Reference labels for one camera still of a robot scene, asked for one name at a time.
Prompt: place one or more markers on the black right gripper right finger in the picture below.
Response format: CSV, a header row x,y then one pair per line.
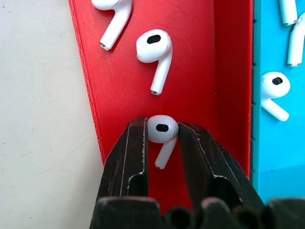
x,y
209,164

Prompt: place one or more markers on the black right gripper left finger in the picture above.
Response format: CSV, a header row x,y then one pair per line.
x,y
124,162

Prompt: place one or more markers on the white earbud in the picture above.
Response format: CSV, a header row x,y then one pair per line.
x,y
287,12
162,130
294,45
114,14
274,88
152,47

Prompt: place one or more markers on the blue plastic tray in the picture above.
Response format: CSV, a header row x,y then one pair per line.
x,y
274,148

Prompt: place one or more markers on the red plastic tray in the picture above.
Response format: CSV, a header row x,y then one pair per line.
x,y
190,78

